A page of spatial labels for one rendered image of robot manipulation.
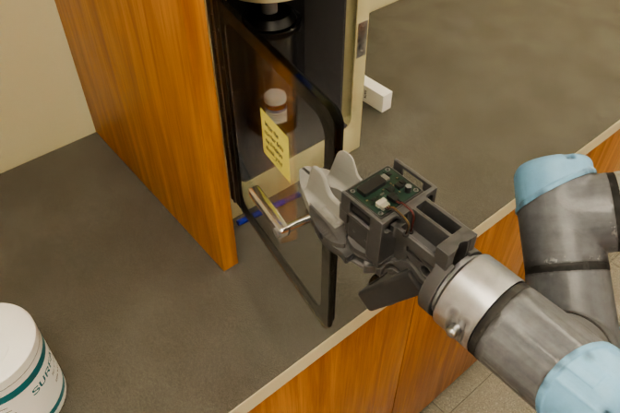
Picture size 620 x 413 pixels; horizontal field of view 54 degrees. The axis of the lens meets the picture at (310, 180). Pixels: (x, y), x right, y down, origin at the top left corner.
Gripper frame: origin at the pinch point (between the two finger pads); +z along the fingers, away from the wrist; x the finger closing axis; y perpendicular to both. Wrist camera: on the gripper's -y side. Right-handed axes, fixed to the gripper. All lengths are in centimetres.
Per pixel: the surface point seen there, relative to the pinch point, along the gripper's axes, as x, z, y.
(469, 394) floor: -64, 0, -131
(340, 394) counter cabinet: -11, 4, -68
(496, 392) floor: -71, -5, -131
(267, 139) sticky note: -5.1, 15.0, -6.5
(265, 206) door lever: 0.7, 8.1, -10.0
